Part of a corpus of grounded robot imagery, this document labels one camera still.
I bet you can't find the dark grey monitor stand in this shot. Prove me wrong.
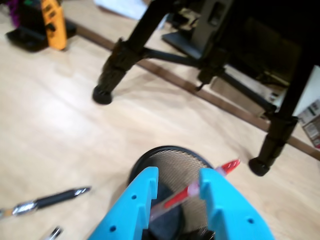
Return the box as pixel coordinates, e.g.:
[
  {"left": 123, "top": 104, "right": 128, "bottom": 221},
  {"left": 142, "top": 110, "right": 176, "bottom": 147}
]
[{"left": 161, "top": 0, "right": 235, "bottom": 60}]

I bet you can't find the camouflage pattern item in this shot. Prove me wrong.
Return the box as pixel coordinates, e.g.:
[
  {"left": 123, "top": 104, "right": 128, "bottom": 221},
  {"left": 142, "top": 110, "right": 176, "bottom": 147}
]
[{"left": 172, "top": 7, "right": 201, "bottom": 31}]

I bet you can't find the black mesh pen holder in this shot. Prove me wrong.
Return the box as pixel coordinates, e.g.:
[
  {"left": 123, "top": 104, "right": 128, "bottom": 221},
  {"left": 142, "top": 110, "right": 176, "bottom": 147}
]
[{"left": 126, "top": 144, "right": 217, "bottom": 240}]

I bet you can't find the black flat tray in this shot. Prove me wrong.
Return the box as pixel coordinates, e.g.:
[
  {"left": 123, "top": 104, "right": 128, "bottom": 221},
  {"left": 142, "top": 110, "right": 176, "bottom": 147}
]
[{"left": 5, "top": 18, "right": 78, "bottom": 54}]

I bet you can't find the red pen white grip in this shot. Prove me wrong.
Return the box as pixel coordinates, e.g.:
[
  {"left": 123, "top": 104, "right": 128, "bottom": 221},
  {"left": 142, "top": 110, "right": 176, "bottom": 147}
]
[{"left": 149, "top": 158, "right": 241, "bottom": 222}]

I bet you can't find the clear gel pen black grip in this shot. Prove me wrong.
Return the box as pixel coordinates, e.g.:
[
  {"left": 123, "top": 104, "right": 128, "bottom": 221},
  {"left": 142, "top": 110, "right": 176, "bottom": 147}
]
[{"left": 41, "top": 226, "right": 64, "bottom": 240}]

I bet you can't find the black retractable pen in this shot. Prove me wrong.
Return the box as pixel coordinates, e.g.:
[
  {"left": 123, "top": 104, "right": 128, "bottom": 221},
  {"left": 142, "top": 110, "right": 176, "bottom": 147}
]
[{"left": 0, "top": 186, "right": 93, "bottom": 221}]

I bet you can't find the black camera tripod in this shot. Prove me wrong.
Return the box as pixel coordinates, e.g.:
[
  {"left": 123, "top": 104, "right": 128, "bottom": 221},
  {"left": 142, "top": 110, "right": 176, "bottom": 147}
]
[{"left": 91, "top": 0, "right": 320, "bottom": 177}]

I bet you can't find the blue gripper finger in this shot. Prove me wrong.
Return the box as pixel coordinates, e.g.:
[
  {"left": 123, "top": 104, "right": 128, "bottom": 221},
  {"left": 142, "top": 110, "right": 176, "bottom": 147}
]
[
  {"left": 198, "top": 167, "right": 276, "bottom": 240},
  {"left": 89, "top": 166, "right": 160, "bottom": 240}
]

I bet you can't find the purple item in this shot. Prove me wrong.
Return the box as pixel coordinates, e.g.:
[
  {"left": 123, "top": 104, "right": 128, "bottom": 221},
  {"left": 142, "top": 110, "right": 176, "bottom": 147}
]
[{"left": 6, "top": 0, "right": 22, "bottom": 27}]

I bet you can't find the plain brown cardboard box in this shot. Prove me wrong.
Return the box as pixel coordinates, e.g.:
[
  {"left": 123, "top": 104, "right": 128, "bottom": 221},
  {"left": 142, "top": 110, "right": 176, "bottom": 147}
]
[{"left": 209, "top": 72, "right": 278, "bottom": 120}]

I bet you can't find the yellow handheld tool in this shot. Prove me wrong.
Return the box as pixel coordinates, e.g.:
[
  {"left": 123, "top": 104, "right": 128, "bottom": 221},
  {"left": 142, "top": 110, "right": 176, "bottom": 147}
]
[{"left": 39, "top": 0, "right": 68, "bottom": 52}]

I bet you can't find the large black case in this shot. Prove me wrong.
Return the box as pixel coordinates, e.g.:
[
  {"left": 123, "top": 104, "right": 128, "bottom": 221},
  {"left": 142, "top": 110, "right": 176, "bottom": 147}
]
[{"left": 224, "top": 0, "right": 320, "bottom": 87}]

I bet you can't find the white paper sheet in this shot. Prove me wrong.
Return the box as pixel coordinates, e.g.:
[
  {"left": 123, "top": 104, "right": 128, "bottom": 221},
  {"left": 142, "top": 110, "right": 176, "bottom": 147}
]
[{"left": 93, "top": 0, "right": 150, "bottom": 21}]

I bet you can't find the white labelled cardboard box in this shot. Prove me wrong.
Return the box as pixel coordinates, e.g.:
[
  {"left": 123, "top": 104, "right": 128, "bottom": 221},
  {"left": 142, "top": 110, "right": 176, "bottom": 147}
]
[{"left": 297, "top": 99, "right": 320, "bottom": 148}]

